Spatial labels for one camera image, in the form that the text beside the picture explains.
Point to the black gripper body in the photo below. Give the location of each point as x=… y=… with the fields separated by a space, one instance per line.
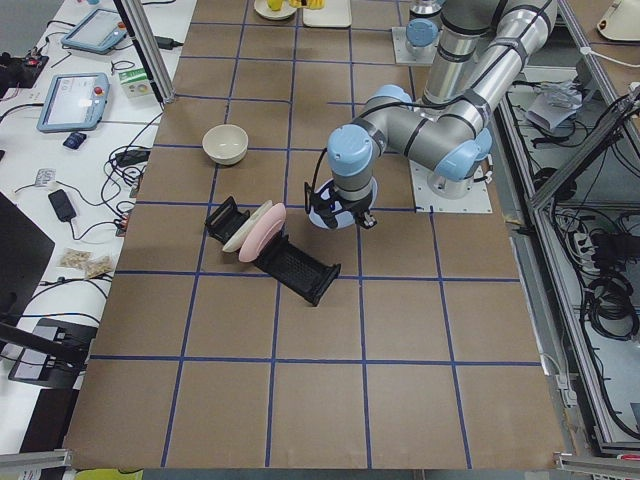
x=356 y=206

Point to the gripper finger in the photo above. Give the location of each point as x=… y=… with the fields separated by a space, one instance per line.
x=365 y=219

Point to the blue plate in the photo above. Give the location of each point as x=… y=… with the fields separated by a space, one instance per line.
x=332 y=210

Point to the pink plate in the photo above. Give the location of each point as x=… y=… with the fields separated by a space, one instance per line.
x=262 y=233

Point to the cream plate in rack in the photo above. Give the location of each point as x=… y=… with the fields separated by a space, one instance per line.
x=238 y=238

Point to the white round plate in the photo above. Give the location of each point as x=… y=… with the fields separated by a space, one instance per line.
x=262 y=9

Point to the black dish rack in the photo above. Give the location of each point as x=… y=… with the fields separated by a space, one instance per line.
x=294 y=268

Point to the white bowl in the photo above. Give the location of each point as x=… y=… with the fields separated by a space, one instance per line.
x=226 y=144

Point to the white rectangular tray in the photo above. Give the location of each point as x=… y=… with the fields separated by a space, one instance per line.
x=334 y=14

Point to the yellow lemon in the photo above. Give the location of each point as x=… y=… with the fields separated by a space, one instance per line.
x=275 y=5

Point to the green white box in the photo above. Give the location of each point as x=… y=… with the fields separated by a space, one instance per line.
x=134 y=83

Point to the blue teach pendant near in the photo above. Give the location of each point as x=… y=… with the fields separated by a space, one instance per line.
x=74 y=102

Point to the blue teach pendant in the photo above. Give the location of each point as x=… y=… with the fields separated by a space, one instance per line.
x=74 y=102
x=99 y=32

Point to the blue teach pendant far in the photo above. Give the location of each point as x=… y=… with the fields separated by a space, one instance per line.
x=99 y=32

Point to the black monitor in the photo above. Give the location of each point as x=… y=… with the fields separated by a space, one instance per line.
x=25 y=254

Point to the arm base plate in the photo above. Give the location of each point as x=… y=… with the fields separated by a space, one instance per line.
x=404 y=56
x=436 y=194

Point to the aluminium frame post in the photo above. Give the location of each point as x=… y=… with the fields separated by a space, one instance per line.
x=139 y=30

